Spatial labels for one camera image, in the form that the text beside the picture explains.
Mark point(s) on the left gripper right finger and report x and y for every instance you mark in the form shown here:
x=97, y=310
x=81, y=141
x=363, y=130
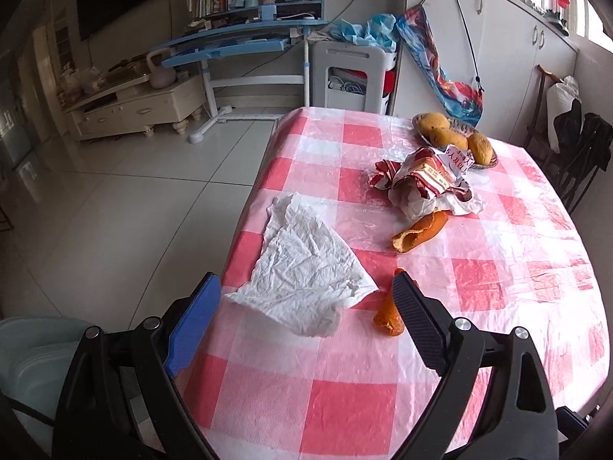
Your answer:
x=517, y=418

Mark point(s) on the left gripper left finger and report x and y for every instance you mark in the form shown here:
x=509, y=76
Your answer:
x=120, y=400

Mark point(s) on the curled orange peel strip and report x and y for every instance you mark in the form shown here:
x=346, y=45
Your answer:
x=420, y=232

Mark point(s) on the red white snack wrapper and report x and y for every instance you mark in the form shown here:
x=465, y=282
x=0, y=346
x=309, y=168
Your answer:
x=427, y=181

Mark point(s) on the pink checkered tablecloth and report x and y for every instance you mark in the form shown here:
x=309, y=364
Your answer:
x=348, y=331

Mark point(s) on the small orange peel piece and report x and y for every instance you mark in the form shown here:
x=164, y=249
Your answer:
x=387, y=320

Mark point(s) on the crumpled white tissue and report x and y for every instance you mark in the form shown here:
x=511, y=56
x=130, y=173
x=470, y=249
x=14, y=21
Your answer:
x=306, y=275

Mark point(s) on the right yellow mango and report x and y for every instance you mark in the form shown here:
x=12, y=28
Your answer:
x=481, y=148

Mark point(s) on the yellow mango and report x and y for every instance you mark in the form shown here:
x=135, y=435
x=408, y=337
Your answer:
x=425, y=123
x=441, y=138
x=481, y=148

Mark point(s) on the wooden chair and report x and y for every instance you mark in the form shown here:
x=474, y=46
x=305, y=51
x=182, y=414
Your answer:
x=536, y=128

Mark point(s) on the middle yellow mango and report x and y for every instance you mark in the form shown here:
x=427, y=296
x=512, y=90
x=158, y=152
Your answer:
x=441, y=138

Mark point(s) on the cream tv stand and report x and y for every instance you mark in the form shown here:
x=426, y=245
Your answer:
x=136, y=107

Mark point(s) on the left yellow mango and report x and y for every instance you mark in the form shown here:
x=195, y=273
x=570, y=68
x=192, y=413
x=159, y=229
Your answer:
x=425, y=123

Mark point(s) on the colourful hanging bag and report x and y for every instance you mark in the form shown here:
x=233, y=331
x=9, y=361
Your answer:
x=460, y=99

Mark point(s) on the pink kettlebell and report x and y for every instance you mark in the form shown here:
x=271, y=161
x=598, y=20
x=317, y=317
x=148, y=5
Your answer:
x=160, y=77

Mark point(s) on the white cabinet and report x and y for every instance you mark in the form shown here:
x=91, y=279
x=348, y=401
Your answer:
x=509, y=41

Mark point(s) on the blue study desk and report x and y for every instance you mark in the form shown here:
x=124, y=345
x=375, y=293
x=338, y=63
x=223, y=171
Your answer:
x=277, y=28

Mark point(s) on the white plastic stool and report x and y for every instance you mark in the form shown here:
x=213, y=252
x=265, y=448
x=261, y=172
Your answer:
x=351, y=77

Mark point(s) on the blue plastic bag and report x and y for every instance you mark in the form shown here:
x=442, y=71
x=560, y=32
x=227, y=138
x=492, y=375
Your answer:
x=378, y=32

